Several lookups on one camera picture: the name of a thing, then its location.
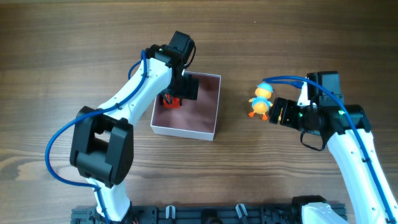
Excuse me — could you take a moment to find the red toy block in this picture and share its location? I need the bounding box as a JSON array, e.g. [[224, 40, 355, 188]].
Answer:
[[163, 94, 182, 109]]

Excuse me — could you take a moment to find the yellow duck toy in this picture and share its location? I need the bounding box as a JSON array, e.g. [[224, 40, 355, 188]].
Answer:
[[248, 82, 273, 121]]

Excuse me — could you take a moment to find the white box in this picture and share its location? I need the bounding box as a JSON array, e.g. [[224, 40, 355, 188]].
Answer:
[[150, 72, 221, 141]]

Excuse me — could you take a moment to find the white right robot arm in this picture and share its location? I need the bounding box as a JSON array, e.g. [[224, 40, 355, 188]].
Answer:
[[269, 95, 397, 223]]

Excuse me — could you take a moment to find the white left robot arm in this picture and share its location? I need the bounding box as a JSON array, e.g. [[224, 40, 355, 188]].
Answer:
[[70, 40, 198, 223]]

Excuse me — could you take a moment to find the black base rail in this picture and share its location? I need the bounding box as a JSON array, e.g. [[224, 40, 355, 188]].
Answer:
[[70, 203, 346, 224]]

